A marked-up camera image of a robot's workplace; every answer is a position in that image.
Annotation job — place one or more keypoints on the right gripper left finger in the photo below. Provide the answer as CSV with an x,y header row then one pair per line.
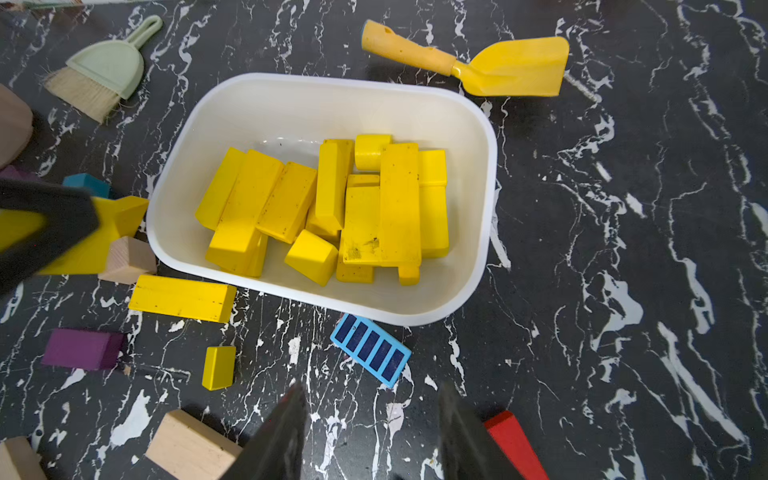
x,y
275,450

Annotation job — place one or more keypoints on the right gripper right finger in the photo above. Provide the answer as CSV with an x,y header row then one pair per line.
x,y
467,450

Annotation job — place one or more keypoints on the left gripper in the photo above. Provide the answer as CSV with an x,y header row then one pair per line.
x,y
41,222

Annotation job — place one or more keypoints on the white plastic bin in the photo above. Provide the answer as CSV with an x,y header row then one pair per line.
x,y
287,117

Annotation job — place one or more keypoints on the teal upright block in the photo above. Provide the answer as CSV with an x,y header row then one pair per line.
x,y
94,186

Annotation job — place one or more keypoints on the red block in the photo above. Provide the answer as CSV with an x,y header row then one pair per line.
x,y
508,434

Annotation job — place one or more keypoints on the natural wood block upper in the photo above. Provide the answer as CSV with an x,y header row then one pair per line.
x,y
186,448

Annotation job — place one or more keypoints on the natural wood block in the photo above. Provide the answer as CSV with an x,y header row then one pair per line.
x,y
186,448
19,461

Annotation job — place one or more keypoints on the blue grid block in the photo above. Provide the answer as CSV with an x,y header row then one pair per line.
x,y
371,346

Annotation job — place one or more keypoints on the purple block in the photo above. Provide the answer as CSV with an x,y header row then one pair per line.
x,y
83,349

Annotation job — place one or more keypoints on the natural wood block lower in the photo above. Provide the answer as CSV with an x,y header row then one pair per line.
x,y
19,461

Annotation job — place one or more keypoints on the yellow toy shovel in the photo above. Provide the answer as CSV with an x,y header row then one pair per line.
x,y
518,68

